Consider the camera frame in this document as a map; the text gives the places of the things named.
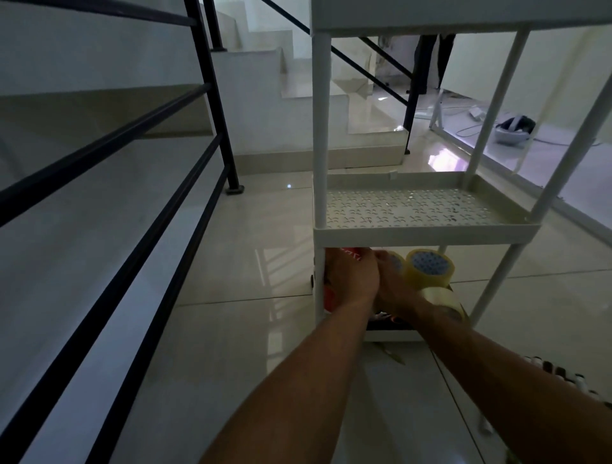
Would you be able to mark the person's left hand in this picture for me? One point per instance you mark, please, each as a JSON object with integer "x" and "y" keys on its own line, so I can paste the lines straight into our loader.
{"x": 354, "y": 277}

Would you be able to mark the person's right hand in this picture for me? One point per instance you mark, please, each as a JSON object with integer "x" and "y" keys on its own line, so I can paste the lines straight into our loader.
{"x": 394, "y": 291}

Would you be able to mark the red plastic bucket with lid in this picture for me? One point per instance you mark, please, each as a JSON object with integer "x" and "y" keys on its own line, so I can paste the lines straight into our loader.
{"x": 330, "y": 298}

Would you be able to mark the beige plastic cart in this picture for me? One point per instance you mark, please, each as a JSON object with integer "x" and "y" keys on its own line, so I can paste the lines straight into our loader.
{"x": 421, "y": 235}

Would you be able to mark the row of black-capped white markers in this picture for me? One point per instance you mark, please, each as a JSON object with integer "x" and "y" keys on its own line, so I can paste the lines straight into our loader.
{"x": 578, "y": 384}

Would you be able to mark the person's right forearm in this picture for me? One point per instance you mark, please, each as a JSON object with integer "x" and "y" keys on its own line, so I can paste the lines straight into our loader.
{"x": 502, "y": 382}

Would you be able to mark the person's left forearm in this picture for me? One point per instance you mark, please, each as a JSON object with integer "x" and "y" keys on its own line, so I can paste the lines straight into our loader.
{"x": 296, "y": 397}

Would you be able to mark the black metal stair railing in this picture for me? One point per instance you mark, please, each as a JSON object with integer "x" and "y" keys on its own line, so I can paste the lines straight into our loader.
{"x": 210, "y": 95}
{"x": 411, "y": 110}

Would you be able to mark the white power adapter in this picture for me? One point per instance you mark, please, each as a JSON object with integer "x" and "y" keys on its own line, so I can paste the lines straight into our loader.
{"x": 475, "y": 113}

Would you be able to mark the white partition board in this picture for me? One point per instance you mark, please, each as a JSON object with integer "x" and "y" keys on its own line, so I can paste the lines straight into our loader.
{"x": 473, "y": 67}

